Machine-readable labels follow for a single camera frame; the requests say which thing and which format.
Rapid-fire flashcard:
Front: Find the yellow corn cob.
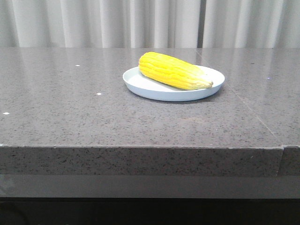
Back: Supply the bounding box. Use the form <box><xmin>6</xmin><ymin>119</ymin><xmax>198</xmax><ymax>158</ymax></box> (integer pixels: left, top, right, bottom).
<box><xmin>138</xmin><ymin>52</ymin><xmax>213</xmax><ymax>90</ymax></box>

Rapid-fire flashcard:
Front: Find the grey pleated curtain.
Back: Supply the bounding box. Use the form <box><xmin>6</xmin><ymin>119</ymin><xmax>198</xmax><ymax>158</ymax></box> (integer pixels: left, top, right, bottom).
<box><xmin>0</xmin><ymin>0</ymin><xmax>300</xmax><ymax>48</ymax></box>

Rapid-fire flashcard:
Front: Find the light blue round plate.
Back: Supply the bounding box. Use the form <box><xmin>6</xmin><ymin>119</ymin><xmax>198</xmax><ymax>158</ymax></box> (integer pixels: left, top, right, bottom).
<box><xmin>123</xmin><ymin>66</ymin><xmax>225</xmax><ymax>102</ymax></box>

